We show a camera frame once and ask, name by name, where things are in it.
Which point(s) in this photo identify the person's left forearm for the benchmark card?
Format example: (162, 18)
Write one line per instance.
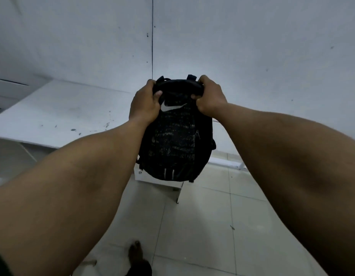
(65, 204)

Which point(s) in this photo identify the person's right hand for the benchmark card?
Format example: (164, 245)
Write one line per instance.
(212, 100)

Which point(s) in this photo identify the black backpack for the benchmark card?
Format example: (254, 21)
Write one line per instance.
(177, 140)

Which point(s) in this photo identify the person's left foot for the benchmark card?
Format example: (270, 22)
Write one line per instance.
(135, 251)

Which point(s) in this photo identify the white table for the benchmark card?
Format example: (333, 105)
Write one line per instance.
(65, 112)

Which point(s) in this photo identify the person's left hand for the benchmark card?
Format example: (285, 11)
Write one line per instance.
(144, 106)

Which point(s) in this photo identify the person's right forearm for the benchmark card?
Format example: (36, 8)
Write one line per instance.
(295, 169)

